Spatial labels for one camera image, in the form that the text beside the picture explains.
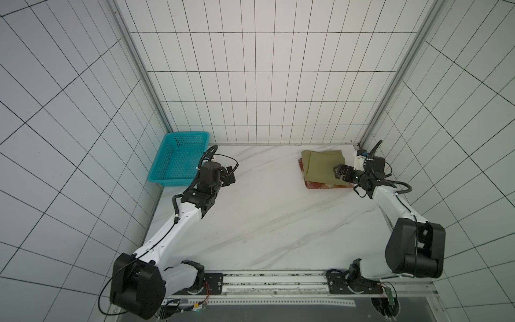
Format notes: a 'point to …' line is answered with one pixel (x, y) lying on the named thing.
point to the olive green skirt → (318, 166)
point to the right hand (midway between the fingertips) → (347, 166)
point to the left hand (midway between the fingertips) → (220, 173)
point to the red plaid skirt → (312, 185)
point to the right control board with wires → (388, 306)
